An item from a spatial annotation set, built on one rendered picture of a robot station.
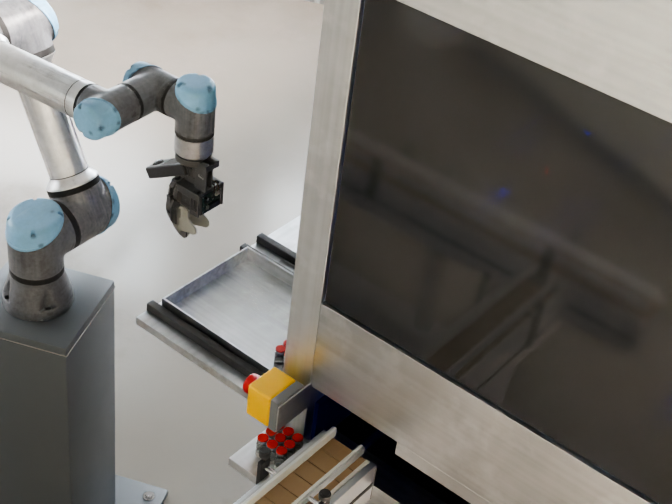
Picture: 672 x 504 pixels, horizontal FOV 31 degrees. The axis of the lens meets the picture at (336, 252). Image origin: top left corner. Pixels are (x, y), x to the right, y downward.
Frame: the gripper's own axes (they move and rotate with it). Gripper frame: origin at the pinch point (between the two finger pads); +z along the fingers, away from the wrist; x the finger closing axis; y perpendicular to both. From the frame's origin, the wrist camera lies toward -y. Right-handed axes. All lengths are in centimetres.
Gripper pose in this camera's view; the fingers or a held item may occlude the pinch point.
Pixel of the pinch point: (182, 230)
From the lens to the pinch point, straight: 246.1
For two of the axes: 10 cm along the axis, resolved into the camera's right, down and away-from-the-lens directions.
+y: 7.7, 4.5, -4.5
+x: 6.2, -4.2, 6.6
